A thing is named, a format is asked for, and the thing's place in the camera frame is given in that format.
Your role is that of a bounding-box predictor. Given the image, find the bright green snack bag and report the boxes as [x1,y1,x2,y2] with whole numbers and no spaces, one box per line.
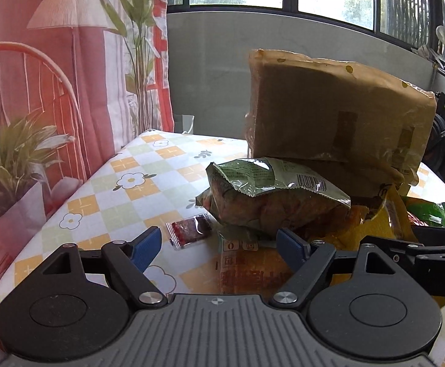
[402,196,445,227]

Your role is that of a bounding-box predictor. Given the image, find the olive green snack bag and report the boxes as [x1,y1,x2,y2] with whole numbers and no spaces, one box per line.
[196,158,352,235]

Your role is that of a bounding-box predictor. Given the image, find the yellow snack bag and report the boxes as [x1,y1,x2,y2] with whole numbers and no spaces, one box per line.
[298,187,417,251]

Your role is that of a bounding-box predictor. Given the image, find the small red candy packet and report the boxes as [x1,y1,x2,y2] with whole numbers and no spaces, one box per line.
[166,214,212,249]

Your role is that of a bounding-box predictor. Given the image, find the orange flat snack packet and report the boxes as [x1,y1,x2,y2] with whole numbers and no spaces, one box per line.
[219,235,293,299]

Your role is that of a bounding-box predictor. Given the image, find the brown cardboard box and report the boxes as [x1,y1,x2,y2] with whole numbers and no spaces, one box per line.
[246,49,437,197]

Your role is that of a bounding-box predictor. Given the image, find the red printed backdrop curtain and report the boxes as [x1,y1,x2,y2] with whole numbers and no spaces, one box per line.
[0,0,175,359]

